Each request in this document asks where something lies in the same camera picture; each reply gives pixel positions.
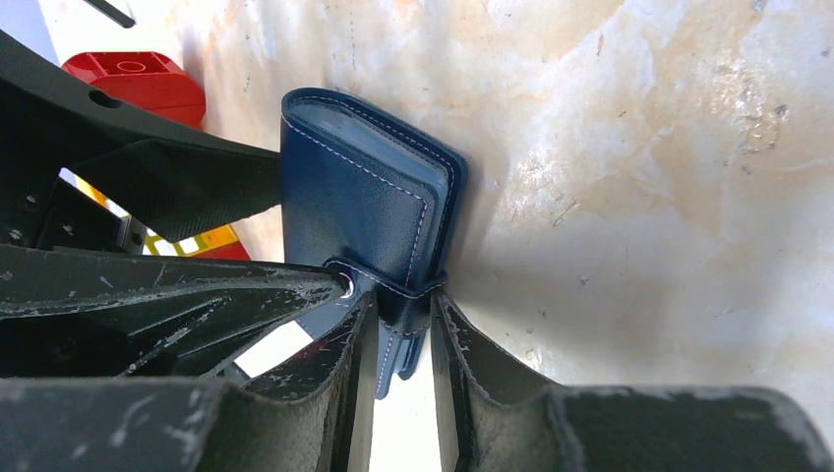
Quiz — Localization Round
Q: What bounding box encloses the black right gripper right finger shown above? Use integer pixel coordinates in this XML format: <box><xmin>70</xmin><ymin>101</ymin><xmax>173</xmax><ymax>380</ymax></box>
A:
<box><xmin>431</xmin><ymin>291</ymin><xmax>833</xmax><ymax>471</ymax></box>

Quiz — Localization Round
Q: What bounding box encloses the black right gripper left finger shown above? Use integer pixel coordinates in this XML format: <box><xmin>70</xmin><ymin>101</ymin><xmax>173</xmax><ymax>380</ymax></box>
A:
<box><xmin>1</xmin><ymin>293</ymin><xmax>379</xmax><ymax>471</ymax></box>

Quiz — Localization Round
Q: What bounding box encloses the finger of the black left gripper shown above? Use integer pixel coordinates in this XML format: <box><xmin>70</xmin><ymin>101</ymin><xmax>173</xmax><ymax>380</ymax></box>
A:
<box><xmin>1</xmin><ymin>246</ymin><xmax>348</xmax><ymax>379</ymax></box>
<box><xmin>1</xmin><ymin>32</ymin><xmax>281</xmax><ymax>241</ymax></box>

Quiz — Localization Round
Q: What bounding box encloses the dark blue card holder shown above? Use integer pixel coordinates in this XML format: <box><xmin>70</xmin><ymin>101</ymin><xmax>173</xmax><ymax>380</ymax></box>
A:
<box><xmin>280</xmin><ymin>88</ymin><xmax>468</xmax><ymax>398</ymax></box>

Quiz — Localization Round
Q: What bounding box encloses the yellow green toy brick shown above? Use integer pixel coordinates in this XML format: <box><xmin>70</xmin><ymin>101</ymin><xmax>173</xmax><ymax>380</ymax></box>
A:
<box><xmin>61</xmin><ymin>169</ymin><xmax>251</xmax><ymax>261</ymax></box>

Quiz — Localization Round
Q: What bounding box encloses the red yellow toy brick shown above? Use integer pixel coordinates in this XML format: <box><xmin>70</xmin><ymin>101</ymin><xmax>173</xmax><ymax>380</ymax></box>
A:
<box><xmin>62</xmin><ymin>51</ymin><xmax>206</xmax><ymax>130</ymax></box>

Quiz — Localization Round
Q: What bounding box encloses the black mini tripod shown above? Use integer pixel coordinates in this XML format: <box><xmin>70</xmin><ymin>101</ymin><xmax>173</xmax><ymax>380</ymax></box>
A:
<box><xmin>85</xmin><ymin>0</ymin><xmax>136</xmax><ymax>29</ymax></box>

